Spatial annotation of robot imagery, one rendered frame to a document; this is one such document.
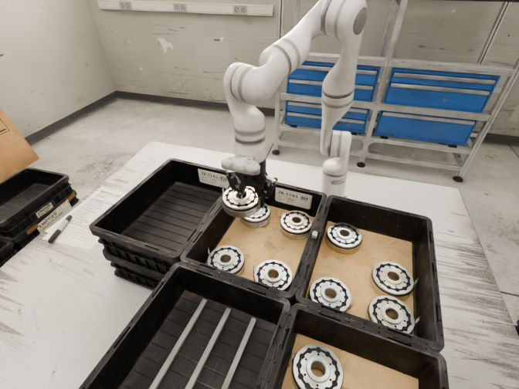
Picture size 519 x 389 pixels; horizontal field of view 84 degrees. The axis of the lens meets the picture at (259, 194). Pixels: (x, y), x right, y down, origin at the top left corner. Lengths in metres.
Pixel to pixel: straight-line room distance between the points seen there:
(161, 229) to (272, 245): 0.37
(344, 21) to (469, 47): 2.82
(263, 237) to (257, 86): 0.50
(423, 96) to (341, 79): 1.86
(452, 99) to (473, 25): 0.95
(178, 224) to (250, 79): 0.58
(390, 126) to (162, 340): 2.40
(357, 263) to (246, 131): 0.50
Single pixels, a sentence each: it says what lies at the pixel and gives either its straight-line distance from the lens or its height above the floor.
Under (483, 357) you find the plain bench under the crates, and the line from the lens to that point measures 1.04.
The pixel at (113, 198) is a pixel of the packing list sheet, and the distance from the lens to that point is 1.41.
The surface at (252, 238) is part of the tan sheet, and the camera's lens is 0.91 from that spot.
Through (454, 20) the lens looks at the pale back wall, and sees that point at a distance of 3.46.
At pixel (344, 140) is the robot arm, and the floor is 1.04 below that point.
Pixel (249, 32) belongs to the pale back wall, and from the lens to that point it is 3.55.
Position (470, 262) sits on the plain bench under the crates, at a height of 0.70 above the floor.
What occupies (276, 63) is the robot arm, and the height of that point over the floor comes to 1.35.
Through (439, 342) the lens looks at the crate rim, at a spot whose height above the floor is 0.93.
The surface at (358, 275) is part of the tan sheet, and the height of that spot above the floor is 0.83.
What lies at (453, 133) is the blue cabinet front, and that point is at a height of 0.42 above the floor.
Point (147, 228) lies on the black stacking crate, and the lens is 1.01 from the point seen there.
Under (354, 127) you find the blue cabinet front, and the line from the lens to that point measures 2.73.
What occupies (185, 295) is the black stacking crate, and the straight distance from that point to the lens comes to 0.82.
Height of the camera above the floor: 1.51
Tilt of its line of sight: 39 degrees down
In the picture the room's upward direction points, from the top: straight up
